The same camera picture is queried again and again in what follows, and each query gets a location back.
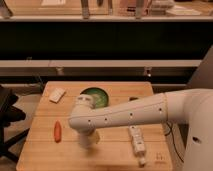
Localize clear plastic bottle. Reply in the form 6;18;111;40
128;126;146;167

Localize black office chair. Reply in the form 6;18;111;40
0;85;29;163

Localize orange carrot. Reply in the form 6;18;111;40
54;121;62;143

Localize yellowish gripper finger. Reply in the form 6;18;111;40
93;131;100;143

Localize green bowl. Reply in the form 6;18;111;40
82;87;109;109

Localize black cable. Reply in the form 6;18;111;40
165;121;186;164

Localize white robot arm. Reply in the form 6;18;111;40
69;89;213;171

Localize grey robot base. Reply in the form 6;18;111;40
187;45;213;89

